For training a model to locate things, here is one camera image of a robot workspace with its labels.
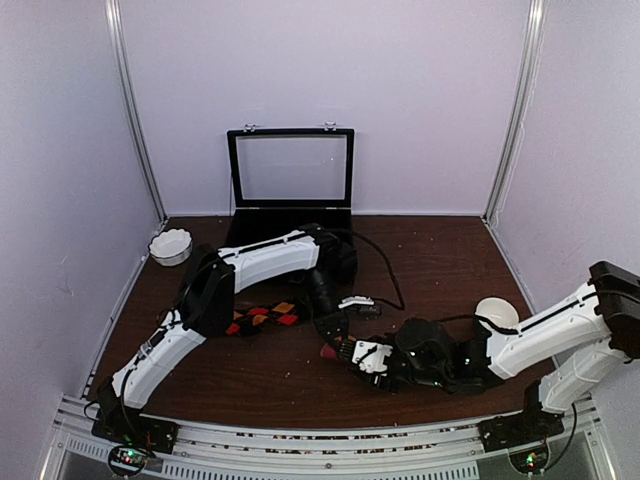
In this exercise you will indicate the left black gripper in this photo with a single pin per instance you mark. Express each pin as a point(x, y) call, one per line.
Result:
point(330, 324)

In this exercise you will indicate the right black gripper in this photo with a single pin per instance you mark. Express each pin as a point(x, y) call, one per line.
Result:
point(388, 386)

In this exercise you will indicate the maroon purple striped sock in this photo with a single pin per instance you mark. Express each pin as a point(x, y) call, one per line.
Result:
point(327, 352)

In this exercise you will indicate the black red orange argyle sock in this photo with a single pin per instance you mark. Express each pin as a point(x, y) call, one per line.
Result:
point(251, 321)

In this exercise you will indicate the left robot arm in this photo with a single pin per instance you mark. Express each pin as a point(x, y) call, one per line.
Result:
point(204, 308)

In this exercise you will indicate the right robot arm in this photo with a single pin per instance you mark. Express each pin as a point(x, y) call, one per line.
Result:
point(599, 322)

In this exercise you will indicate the white and navy bowl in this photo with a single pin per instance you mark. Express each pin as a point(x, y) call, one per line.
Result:
point(498, 312)

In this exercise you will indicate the black display box with lid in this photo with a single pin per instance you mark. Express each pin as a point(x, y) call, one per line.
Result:
point(284, 178)

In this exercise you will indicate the white fluted bowl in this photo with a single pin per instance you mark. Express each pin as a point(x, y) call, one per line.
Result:
point(171, 248)

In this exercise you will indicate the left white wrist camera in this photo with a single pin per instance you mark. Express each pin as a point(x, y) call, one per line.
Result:
point(355, 301)

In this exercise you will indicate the front aluminium rail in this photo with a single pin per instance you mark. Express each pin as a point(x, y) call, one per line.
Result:
point(443, 450)

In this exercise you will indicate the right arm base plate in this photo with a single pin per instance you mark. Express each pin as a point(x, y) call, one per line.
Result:
point(505, 432)

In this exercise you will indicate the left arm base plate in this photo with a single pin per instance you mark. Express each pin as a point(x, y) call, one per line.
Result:
point(149, 434)

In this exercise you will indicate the right aluminium frame post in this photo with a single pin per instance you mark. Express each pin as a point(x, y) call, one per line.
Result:
point(524, 85)

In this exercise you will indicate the aluminium frame post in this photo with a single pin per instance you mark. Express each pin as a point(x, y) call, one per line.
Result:
point(117, 38)
point(524, 85)

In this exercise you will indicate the left aluminium frame post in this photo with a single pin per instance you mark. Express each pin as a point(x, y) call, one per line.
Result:
point(117, 38)

